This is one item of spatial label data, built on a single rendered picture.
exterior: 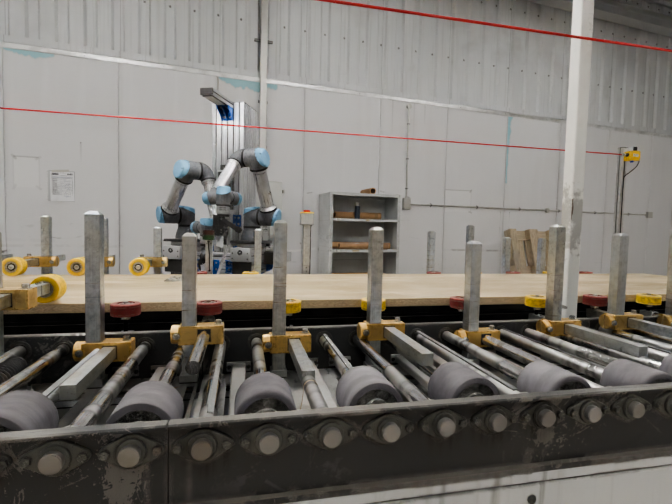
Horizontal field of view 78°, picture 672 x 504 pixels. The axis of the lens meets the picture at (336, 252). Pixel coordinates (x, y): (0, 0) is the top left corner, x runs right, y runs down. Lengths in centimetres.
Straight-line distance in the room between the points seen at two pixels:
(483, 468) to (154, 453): 56
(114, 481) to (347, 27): 551
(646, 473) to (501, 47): 628
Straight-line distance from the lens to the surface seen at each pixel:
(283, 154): 511
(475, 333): 138
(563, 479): 99
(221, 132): 326
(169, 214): 303
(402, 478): 82
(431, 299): 150
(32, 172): 518
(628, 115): 854
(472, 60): 657
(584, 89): 179
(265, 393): 76
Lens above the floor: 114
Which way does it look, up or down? 3 degrees down
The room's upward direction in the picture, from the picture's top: 1 degrees clockwise
